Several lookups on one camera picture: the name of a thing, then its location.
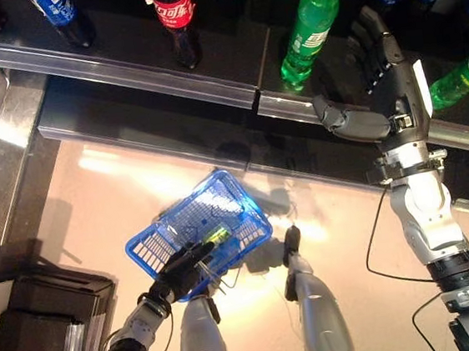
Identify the green soda bottle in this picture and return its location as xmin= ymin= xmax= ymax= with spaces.
xmin=197 ymin=222 xmax=234 ymax=247

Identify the black metal stand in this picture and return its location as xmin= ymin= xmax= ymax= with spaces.
xmin=0 ymin=254 xmax=124 ymax=351

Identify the blue plastic shopping basket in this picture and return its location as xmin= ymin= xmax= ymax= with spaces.
xmin=117 ymin=163 xmax=280 ymax=308

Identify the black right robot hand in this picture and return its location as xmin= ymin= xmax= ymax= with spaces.
xmin=302 ymin=0 xmax=441 ymax=162

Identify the silver right robot leg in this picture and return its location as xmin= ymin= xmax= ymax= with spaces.
xmin=276 ymin=218 xmax=357 ymax=351

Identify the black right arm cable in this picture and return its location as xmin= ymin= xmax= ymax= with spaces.
xmin=356 ymin=179 xmax=451 ymax=351

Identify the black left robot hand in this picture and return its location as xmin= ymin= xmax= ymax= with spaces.
xmin=143 ymin=238 xmax=223 ymax=307

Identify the green Sprite bottle yellow cap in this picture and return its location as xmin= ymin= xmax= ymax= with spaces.
xmin=424 ymin=43 xmax=469 ymax=113
xmin=272 ymin=0 xmax=362 ymax=94

